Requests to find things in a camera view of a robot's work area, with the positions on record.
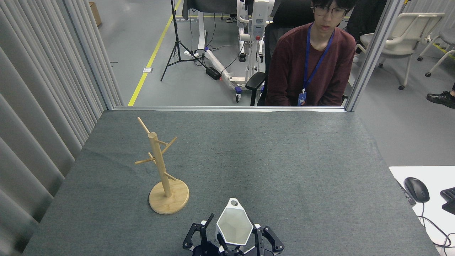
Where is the black keyboard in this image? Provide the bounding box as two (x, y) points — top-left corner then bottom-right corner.
(440, 187), (455, 215)

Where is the blue lanyard with badge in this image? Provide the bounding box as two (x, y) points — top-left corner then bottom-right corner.
(298, 23), (336, 107)

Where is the white stand on wheels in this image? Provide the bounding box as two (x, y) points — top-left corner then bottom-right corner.
(204, 0), (276, 103)

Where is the cardboard box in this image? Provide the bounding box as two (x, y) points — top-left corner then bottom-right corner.
(89, 2), (102, 27)

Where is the wooden cup rack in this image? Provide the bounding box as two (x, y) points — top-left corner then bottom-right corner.
(135, 117), (190, 215)

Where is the desk with white leg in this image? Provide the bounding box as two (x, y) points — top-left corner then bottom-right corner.
(182, 0), (239, 49)

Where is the black mouse cable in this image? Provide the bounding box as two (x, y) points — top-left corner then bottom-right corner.
(416, 202), (455, 248)

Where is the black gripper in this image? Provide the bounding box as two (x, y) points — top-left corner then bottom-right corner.
(182, 213), (285, 256)

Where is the black tripod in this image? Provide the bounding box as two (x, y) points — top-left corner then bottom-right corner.
(160, 0), (207, 82)

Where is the white side table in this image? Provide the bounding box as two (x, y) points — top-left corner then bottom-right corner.
(389, 166), (455, 256)

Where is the black shoe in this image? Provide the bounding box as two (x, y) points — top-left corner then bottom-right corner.
(427, 91), (455, 109)

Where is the white office chair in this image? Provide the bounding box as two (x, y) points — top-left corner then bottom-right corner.
(355, 13), (445, 90)

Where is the grey curtain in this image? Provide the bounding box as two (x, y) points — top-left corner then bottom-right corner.
(0, 0), (125, 256)

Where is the black office chair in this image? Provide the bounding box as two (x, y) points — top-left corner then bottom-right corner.
(245, 0), (349, 107)

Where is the black computer mouse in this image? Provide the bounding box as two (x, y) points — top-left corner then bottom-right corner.
(404, 177), (430, 203)

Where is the grey felt table cover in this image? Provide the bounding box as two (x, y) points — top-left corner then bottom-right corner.
(22, 110), (440, 256)

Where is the person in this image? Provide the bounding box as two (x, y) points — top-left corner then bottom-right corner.
(265, 0), (357, 107)

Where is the white hexagonal cup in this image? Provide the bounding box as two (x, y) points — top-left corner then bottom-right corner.
(215, 198), (254, 246)

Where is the grey-seat chair with white legs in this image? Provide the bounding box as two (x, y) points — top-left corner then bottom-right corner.
(418, 28), (455, 78)

